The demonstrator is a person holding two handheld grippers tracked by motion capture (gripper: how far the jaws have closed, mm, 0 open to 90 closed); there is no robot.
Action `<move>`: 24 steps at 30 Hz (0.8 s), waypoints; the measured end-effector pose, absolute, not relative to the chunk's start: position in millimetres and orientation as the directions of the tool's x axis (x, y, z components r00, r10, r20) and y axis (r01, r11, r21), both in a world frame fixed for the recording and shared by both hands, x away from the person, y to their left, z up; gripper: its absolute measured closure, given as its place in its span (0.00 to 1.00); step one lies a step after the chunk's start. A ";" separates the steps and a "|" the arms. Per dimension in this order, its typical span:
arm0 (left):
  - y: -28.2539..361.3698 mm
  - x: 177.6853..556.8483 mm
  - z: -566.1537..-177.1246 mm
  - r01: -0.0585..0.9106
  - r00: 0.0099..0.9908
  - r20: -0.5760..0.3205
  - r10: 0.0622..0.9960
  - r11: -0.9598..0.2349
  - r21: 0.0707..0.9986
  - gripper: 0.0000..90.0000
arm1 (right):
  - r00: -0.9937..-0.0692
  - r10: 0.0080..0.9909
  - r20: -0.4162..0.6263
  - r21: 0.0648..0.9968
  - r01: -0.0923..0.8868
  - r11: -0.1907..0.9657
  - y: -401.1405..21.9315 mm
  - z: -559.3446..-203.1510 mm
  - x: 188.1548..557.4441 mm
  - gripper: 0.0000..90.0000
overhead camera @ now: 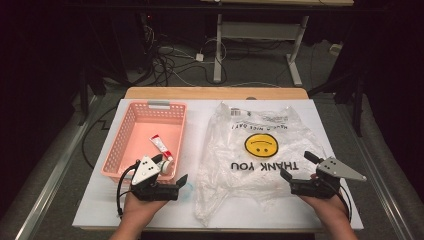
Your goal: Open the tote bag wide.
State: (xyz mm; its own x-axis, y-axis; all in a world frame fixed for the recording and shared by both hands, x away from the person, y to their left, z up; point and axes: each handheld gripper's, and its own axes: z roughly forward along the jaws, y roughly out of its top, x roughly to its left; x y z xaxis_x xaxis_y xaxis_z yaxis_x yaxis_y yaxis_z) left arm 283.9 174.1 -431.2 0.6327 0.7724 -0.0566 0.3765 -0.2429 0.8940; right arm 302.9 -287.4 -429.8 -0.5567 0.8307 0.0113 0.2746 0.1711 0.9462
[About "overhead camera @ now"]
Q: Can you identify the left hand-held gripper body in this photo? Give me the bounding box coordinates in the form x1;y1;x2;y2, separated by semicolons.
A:
130;155;179;202

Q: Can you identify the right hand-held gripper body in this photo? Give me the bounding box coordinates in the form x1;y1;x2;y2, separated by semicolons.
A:
290;157;368;200

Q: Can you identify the red and white ointment tube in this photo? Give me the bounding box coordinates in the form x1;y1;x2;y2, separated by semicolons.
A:
148;134;175;163

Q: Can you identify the pink plastic basket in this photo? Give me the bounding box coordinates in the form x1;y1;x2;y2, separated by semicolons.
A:
100;99;188;187

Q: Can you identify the clear smiley plastic bag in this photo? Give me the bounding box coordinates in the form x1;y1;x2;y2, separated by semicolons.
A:
193;101;326;228

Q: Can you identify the person's left hand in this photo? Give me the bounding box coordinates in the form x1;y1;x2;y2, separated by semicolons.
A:
121;194;168;231

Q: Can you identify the person's right hand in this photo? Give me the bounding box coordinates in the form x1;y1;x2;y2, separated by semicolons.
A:
299;189;349;229

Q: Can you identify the black stand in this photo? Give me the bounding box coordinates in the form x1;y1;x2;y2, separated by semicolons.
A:
308;71;365;138
78;66;108;127

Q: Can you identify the wooden table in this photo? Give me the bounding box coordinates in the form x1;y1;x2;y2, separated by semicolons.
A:
123;86;309;101

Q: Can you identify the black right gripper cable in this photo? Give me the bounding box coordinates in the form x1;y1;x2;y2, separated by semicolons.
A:
336;184;354;223

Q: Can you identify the metal floor rail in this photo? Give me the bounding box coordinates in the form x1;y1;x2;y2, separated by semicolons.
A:
333;99;414;240
14;96;103;240

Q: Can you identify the black floor cable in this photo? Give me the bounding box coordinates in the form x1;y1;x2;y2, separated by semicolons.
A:
81;106;118;169

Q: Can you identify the tangle of floor cables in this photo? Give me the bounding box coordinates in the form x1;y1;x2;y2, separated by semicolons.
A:
143;19;231;88

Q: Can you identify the white metal desk frame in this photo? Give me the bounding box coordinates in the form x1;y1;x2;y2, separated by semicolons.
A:
199;0;355;88

